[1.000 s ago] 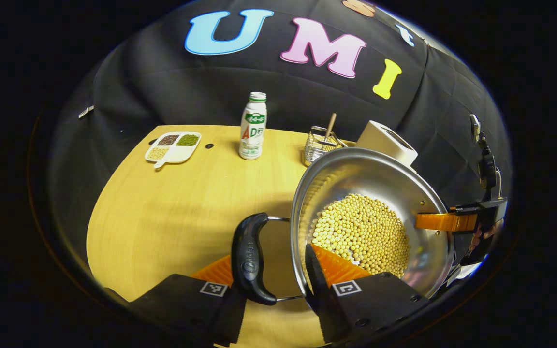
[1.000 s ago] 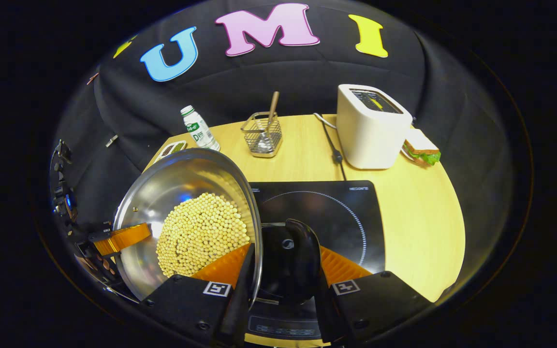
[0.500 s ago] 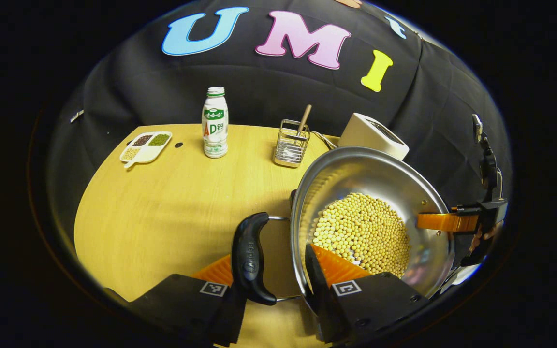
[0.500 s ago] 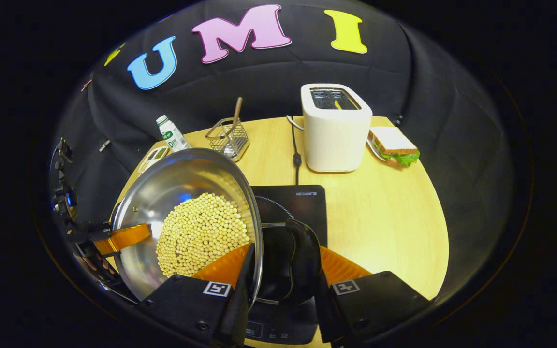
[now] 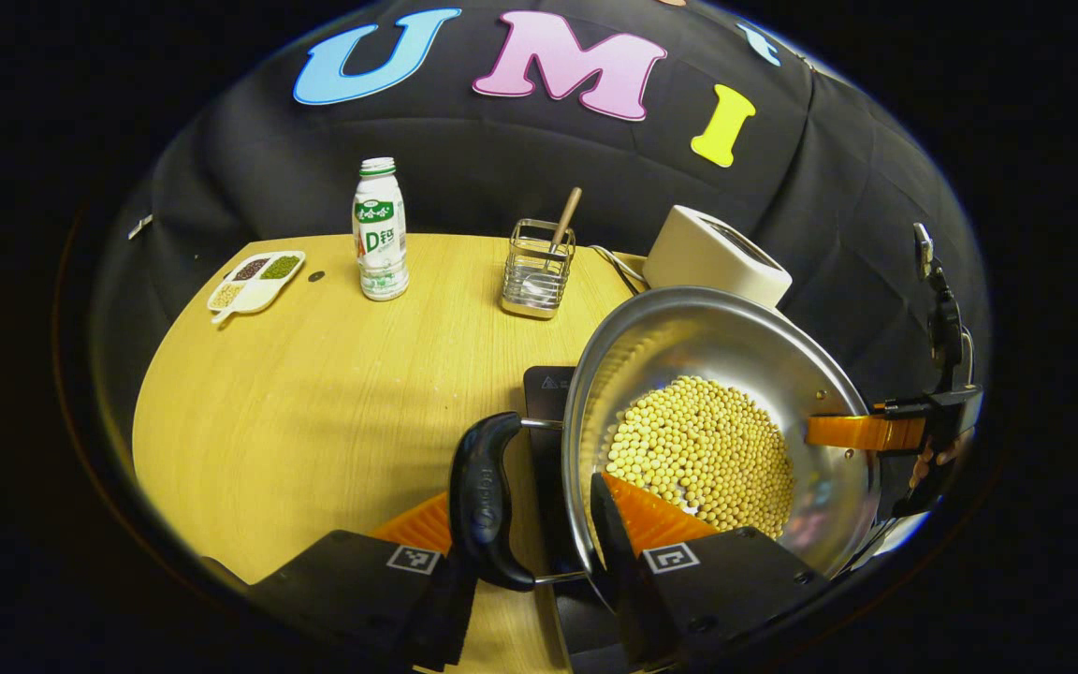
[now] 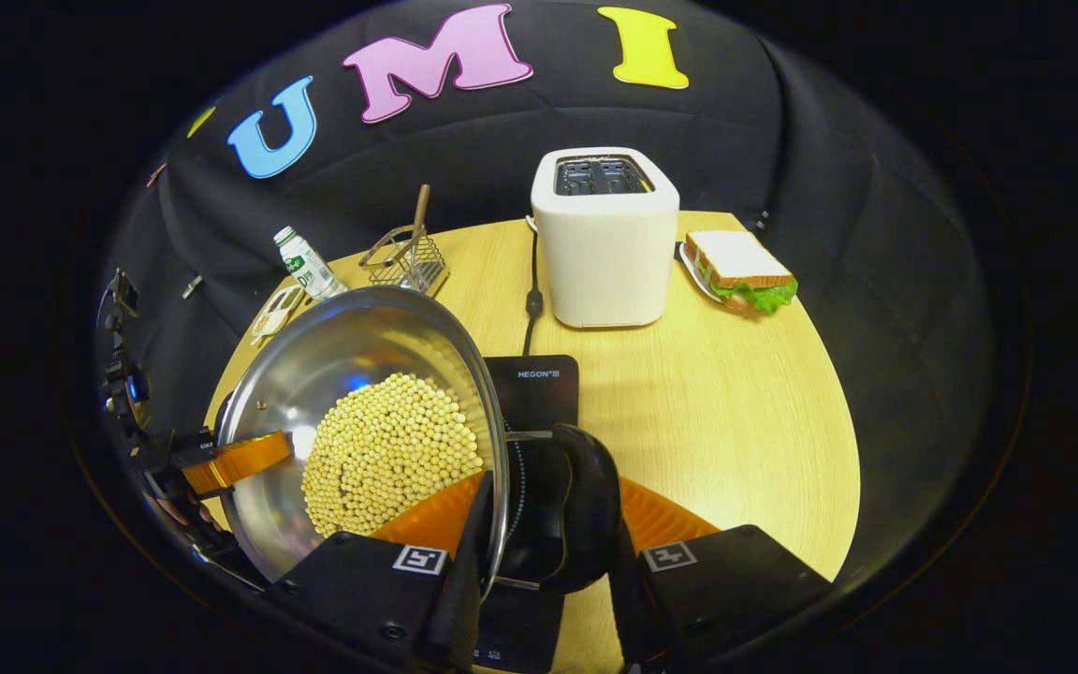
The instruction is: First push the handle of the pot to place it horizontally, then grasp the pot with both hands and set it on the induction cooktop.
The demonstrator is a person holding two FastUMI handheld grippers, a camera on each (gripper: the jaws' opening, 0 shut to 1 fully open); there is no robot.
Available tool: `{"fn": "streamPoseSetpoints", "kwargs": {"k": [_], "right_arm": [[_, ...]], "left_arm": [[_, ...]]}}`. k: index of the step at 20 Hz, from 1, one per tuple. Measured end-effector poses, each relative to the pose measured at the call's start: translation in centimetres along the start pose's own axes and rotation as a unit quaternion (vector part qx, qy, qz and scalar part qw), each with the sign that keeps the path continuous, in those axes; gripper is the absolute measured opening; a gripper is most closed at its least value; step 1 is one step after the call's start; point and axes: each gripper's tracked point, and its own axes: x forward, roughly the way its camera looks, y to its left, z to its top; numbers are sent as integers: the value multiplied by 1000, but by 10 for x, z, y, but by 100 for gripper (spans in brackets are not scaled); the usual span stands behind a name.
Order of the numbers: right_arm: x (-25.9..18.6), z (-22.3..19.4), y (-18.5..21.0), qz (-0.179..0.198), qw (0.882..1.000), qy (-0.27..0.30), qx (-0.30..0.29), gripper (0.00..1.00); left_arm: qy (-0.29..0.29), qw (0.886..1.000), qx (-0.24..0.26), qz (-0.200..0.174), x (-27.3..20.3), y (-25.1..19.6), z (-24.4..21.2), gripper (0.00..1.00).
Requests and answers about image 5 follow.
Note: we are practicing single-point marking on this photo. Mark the pile of soybeans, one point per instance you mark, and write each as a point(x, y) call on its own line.
point(698, 449)

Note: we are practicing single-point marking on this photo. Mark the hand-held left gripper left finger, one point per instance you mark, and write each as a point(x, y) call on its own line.
point(352, 590)

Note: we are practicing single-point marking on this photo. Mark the black backdrop cloth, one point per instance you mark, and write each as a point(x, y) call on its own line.
point(502, 159)

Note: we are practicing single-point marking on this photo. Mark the black induction cooktop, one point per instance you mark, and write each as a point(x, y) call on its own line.
point(548, 388)

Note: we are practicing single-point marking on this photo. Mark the white toaster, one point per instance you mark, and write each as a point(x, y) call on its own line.
point(698, 253)

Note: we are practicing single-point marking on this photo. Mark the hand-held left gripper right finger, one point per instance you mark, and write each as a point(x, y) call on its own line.
point(717, 599)

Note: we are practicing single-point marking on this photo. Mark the stainless steel pot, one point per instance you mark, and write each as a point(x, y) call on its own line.
point(717, 337)

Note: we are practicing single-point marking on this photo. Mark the white divided bean plate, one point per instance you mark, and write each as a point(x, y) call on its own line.
point(254, 299)

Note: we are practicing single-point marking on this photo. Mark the white cloth clip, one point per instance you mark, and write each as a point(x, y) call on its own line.
point(139, 227)

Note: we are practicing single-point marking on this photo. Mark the white green drink bottle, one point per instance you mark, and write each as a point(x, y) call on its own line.
point(380, 253)

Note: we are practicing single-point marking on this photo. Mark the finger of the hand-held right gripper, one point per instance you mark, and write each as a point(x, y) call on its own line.
point(862, 432)

